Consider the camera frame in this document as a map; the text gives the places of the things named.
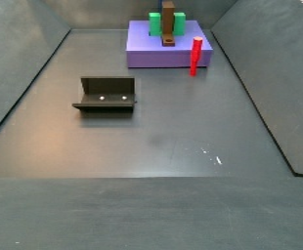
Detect blue cylindrical peg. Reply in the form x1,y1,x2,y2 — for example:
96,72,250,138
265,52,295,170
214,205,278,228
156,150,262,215
158,0,163,13

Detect brown upright board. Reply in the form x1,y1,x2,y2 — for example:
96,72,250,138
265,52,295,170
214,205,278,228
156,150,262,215
160,1,175,47

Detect purple block base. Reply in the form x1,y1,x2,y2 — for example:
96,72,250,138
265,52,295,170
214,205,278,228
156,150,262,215
126,21,212,68

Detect red cylindrical peg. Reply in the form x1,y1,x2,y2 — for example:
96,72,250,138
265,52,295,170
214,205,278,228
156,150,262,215
190,36,203,76

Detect green block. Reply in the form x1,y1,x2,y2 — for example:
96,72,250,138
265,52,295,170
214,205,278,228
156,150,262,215
150,13,186,36

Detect black U-shaped bracket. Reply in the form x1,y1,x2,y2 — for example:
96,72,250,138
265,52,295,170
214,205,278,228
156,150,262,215
72,76,136,110

